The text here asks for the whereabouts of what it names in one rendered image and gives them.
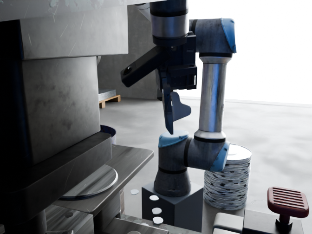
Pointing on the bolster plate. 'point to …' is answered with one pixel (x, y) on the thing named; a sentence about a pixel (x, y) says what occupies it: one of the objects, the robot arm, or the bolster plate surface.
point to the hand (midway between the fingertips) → (163, 117)
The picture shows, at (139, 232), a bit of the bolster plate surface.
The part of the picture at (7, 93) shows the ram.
